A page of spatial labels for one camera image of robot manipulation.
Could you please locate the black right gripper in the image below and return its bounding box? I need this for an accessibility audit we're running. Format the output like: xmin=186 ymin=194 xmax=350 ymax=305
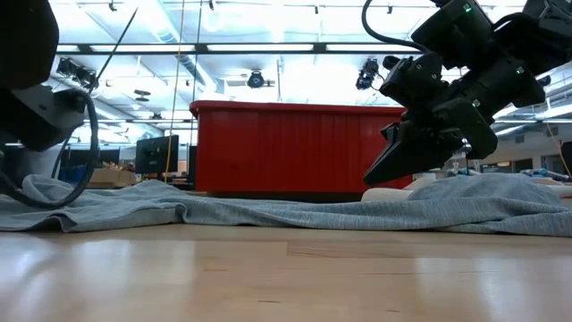
xmin=363 ymin=56 xmax=547 ymax=187

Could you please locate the grey t-shirt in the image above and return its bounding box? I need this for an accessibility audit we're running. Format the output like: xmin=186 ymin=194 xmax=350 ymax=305
xmin=0 ymin=173 xmax=572 ymax=238

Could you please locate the red plastic laundry bin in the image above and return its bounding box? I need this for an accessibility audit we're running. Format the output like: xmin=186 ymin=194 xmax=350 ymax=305
xmin=189 ymin=99 xmax=415 ymax=202

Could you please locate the beige canvas tote bag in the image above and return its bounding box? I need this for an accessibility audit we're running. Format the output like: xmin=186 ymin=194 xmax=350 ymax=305
xmin=360 ymin=176 xmax=572 ymax=203

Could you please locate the brown cardboard box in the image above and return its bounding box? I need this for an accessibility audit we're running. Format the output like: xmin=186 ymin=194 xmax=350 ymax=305
xmin=88 ymin=161 xmax=136 ymax=189

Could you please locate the black computer monitor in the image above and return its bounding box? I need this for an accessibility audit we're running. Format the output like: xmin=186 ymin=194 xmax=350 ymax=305
xmin=134 ymin=134 xmax=181 ymax=182

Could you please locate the black ceiling camera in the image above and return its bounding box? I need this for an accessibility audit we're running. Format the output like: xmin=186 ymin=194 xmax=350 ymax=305
xmin=355 ymin=57 xmax=387 ymax=92
xmin=55 ymin=56 xmax=101 ymax=91

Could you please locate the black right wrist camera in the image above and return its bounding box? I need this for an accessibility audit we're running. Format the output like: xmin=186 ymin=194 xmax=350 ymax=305
xmin=379 ymin=52 xmax=450 ymax=111

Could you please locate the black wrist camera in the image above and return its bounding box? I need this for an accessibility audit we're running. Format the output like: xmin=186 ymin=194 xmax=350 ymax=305
xmin=0 ymin=84 xmax=88 ymax=152
xmin=379 ymin=52 xmax=450 ymax=111

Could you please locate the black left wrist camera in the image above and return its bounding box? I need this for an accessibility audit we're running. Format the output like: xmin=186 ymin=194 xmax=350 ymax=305
xmin=0 ymin=84 xmax=88 ymax=152

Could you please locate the yellow hanging cord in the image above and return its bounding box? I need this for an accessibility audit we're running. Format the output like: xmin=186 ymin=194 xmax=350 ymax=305
xmin=163 ymin=0 xmax=187 ymax=182

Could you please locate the black ceiling light rail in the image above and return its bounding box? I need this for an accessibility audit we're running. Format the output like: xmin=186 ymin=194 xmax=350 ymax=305
xmin=55 ymin=42 xmax=424 ymax=56

